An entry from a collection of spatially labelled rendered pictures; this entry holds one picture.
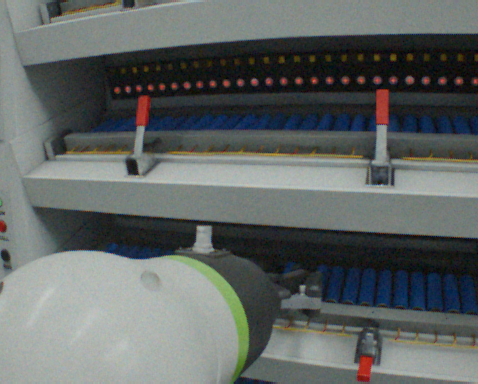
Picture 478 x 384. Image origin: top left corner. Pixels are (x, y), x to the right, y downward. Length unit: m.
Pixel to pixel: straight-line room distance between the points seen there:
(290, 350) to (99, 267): 0.36
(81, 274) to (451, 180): 0.36
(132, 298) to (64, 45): 0.44
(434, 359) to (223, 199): 0.28
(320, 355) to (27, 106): 0.48
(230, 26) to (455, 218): 0.29
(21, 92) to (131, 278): 0.48
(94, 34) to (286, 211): 0.30
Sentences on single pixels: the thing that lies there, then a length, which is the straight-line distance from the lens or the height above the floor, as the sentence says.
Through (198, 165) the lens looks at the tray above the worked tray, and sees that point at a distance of 0.50.
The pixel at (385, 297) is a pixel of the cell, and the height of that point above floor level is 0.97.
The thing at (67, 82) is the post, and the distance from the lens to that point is 0.69.
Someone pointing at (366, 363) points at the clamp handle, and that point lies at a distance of 0.44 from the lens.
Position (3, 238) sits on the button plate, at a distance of 0.67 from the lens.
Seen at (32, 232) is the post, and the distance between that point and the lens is 0.64.
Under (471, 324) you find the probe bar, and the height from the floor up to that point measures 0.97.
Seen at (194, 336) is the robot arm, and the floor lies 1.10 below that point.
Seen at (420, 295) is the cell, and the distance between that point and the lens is 0.54.
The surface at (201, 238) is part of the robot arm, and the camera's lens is 0.29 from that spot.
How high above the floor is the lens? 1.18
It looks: 10 degrees down
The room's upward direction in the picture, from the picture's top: 1 degrees counter-clockwise
